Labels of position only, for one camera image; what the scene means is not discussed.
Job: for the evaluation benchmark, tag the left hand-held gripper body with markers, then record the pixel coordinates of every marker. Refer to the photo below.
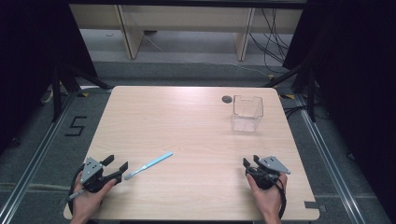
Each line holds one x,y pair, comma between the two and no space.
91,170

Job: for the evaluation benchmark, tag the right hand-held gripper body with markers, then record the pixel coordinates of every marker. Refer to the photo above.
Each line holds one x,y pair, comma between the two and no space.
271,164

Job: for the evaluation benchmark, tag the light blue toothbrush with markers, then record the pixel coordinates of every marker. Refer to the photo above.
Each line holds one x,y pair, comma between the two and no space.
149,164

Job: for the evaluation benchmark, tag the clear plastic container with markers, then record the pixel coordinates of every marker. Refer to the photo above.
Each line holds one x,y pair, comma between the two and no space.
247,113

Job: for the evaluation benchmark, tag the person's left hand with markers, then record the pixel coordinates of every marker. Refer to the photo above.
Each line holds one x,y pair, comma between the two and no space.
88,203

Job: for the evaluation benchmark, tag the person's right hand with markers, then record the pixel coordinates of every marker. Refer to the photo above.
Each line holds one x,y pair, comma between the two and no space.
269,200

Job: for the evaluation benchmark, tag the black metal stand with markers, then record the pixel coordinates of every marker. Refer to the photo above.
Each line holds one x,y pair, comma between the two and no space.
56,93
311,93

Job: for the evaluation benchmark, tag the black curtain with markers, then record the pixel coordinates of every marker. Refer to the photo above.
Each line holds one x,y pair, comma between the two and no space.
31,62
358,77

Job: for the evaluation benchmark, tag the silver floor rail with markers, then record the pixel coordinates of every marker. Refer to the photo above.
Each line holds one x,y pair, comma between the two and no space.
330,165
34,165

